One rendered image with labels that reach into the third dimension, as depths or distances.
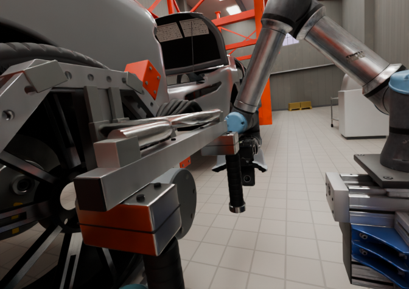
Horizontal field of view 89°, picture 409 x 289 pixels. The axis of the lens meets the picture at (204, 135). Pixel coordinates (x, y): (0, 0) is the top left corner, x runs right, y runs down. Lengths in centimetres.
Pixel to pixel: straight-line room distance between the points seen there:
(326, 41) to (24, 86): 75
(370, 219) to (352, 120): 433
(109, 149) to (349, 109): 483
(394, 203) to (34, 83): 75
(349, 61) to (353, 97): 416
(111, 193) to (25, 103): 22
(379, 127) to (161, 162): 495
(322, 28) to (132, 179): 71
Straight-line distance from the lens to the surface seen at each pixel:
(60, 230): 55
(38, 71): 39
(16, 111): 37
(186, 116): 41
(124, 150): 21
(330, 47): 79
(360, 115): 499
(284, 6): 69
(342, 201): 66
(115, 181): 20
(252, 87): 68
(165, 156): 26
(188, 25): 378
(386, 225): 71
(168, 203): 21
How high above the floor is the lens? 103
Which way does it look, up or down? 8 degrees down
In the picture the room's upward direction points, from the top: 7 degrees counter-clockwise
